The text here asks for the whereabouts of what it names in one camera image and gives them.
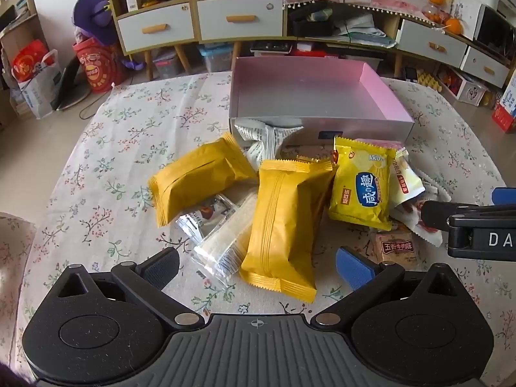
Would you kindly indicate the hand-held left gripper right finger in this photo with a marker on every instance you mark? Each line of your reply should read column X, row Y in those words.
column 354, row 268

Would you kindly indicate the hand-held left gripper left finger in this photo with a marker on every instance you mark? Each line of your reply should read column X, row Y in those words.
column 161, row 268

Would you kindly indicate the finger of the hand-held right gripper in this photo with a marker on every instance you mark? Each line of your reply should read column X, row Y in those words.
column 439, row 213
column 506, row 196

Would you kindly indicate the red white candy packet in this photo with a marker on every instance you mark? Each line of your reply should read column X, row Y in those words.
column 427, row 237

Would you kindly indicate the small brown snack packet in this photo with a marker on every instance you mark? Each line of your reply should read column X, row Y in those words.
column 393, row 250

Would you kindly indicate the white packet red label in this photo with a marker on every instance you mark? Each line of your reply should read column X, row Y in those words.
column 407, row 177

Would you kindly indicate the clear rice cracker packet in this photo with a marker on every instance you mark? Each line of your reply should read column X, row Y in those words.
column 225, row 242

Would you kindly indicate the silver chocolate snack packet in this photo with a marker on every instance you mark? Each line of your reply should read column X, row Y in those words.
column 205, row 213

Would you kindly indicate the yellow chips packet blue label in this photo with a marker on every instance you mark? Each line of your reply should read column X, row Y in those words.
column 363, row 185

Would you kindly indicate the large yellow snack packet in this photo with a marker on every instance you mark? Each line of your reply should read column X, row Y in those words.
column 282, row 225
column 197, row 177

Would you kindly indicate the pink snack packet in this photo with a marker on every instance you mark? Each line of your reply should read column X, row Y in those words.
column 383, row 143

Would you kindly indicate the orange snack packet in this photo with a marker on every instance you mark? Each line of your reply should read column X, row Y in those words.
column 318, row 159

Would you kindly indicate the white green-print snack packet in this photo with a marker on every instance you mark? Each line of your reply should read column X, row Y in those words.
column 262, row 137

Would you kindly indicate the pink cardboard box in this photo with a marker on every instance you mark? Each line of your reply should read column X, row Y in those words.
column 306, row 88

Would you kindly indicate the blue white printed carton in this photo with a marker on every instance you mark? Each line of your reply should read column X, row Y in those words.
column 506, row 109

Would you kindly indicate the white printed toy box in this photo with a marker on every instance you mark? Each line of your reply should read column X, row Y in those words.
column 463, row 86

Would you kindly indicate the yellow toy blocks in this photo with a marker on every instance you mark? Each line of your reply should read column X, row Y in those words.
column 428, row 78

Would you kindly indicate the white cabinet drawer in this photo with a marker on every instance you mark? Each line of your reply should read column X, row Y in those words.
column 431, row 34
column 483, row 60
column 157, row 18
column 242, row 30

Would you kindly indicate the black microwave oven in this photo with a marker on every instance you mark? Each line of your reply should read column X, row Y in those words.
column 496, row 32

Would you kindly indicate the clear storage bin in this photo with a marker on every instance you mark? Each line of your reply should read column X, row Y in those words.
column 167, row 64
column 369, row 62

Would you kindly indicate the low wooden stand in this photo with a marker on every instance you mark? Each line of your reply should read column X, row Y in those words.
column 399, row 28

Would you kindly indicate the pile of white papers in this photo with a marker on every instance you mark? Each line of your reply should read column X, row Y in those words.
column 363, row 32

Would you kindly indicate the black flat board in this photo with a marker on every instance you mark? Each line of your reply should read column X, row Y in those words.
column 70, row 84

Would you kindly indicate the red flat box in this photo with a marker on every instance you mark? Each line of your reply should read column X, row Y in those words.
column 308, row 52

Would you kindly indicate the red printed bag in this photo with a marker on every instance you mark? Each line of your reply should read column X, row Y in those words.
column 98, row 68

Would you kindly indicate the clear bin blue lid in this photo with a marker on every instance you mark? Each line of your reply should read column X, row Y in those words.
column 215, row 58

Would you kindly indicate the white paper bag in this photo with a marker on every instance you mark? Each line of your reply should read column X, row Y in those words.
column 36, row 88

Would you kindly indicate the black storage box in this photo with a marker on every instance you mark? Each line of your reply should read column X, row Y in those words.
column 310, row 26

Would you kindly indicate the black keyboard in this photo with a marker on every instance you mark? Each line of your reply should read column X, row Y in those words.
column 270, row 46

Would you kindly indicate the wooden shelf cabinet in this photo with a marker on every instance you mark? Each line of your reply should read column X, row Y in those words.
column 191, row 16

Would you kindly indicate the purple plush toy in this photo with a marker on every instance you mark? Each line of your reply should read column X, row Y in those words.
column 94, row 16

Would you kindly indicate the wooden bookshelf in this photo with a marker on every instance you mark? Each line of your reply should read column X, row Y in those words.
column 24, row 28

